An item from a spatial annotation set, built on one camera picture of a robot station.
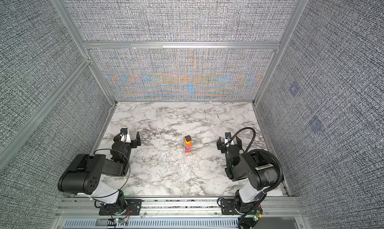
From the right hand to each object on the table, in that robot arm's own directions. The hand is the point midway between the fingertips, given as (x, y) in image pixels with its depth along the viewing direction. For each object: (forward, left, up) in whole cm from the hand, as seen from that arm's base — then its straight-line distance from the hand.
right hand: (230, 136), depth 91 cm
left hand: (+1, +61, +3) cm, 61 cm away
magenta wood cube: (-7, +26, -4) cm, 27 cm away
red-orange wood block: (-6, +25, +2) cm, 26 cm away
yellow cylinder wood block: (-7, +26, +4) cm, 27 cm away
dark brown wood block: (-5, +25, +7) cm, 27 cm away
